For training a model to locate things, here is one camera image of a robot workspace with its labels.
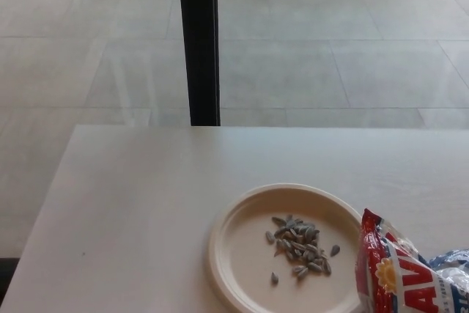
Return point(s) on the black vertical window post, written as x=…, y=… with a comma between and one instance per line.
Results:
x=200, y=42

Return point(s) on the white round paper plate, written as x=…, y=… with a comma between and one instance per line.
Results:
x=242, y=250

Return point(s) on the pile of sunflower seeds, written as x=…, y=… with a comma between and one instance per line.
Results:
x=300, y=247

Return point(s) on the single grey sunflower seed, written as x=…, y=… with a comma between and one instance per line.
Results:
x=335, y=250
x=274, y=278
x=270, y=236

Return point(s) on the red white sunflower seed bag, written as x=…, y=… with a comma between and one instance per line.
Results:
x=395, y=276

